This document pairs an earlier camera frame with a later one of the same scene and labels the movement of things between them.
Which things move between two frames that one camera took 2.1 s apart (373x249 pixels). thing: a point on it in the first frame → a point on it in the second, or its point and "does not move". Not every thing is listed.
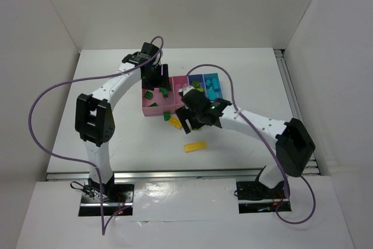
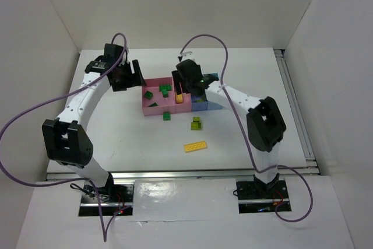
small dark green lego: (148, 95) does not move
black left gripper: (157, 79) → (125, 74)
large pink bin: (158, 104) does not move
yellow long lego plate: (193, 146) does not move
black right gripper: (190, 114) → (180, 81)
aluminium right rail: (312, 167) does not move
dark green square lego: (166, 116) does not move
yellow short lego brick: (175, 122) → (179, 98)
